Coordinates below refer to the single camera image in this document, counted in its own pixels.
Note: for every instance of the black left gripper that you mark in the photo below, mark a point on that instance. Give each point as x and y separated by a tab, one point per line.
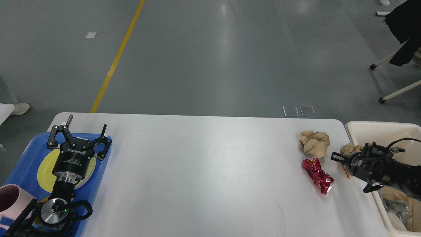
73	161

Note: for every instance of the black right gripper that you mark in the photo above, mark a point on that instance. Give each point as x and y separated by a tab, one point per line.
358	163

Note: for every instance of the beige napkin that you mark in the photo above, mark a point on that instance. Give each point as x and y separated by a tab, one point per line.
314	144
346	150

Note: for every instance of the yellow plastic plate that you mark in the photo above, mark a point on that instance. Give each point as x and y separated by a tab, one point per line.
45	177

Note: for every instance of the clear plastic wrap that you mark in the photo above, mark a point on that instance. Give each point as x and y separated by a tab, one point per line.
395	205

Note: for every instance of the pink ribbed mug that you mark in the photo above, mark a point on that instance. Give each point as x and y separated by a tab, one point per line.
13	201

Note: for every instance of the brown paper bag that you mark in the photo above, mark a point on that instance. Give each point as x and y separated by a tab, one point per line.
399	197

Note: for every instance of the white paper cup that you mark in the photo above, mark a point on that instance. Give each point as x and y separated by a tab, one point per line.
396	222

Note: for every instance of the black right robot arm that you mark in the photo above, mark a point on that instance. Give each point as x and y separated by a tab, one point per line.
374	164

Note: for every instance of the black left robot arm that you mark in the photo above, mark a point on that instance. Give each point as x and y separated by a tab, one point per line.
56	215

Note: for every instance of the red foil wrapper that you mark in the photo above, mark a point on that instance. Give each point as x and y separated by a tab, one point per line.
321	179

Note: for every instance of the blue plastic tray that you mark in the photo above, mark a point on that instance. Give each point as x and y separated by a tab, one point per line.
25	172

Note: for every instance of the floor outlet plates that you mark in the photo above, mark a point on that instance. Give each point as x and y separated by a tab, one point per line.
294	111

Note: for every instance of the white shoe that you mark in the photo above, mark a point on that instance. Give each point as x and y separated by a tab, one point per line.
19	109

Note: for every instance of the cream plastic bin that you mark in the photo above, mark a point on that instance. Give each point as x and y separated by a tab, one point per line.
383	133

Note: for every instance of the black jacket on chair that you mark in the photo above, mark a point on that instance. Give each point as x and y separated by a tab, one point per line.
404	23

